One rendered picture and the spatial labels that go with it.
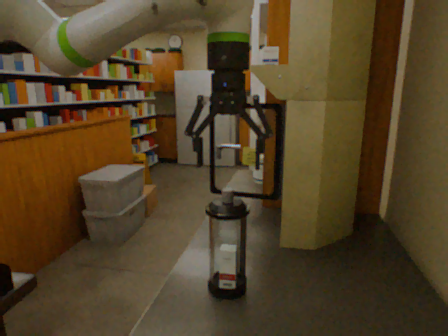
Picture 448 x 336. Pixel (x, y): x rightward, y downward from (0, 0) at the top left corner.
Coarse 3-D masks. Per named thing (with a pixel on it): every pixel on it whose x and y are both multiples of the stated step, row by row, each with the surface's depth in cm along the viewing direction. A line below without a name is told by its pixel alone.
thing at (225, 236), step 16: (208, 208) 75; (224, 224) 73; (240, 224) 74; (224, 240) 74; (240, 240) 75; (224, 256) 75; (240, 256) 76; (224, 272) 76; (240, 272) 77; (224, 288) 77
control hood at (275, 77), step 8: (256, 72) 92; (264, 72) 91; (272, 72) 91; (280, 72) 90; (264, 80) 92; (272, 80) 91; (280, 80) 91; (272, 88) 92; (280, 88) 91; (280, 96) 92
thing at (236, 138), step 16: (256, 112) 126; (272, 112) 124; (224, 128) 132; (240, 128) 130; (272, 128) 126; (224, 144) 134; (240, 144) 131; (272, 144) 127; (224, 160) 135; (240, 160) 133; (272, 160) 129; (224, 176) 137; (240, 176) 135; (256, 176) 132; (272, 176) 130; (256, 192) 134
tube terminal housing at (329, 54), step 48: (336, 0) 84; (336, 48) 88; (288, 96) 92; (336, 96) 92; (288, 144) 95; (336, 144) 97; (288, 192) 99; (336, 192) 102; (288, 240) 102; (336, 240) 107
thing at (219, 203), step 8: (224, 192) 74; (232, 192) 75; (216, 200) 76; (224, 200) 75; (232, 200) 75; (240, 200) 76; (216, 208) 73; (224, 208) 72; (232, 208) 72; (240, 208) 73
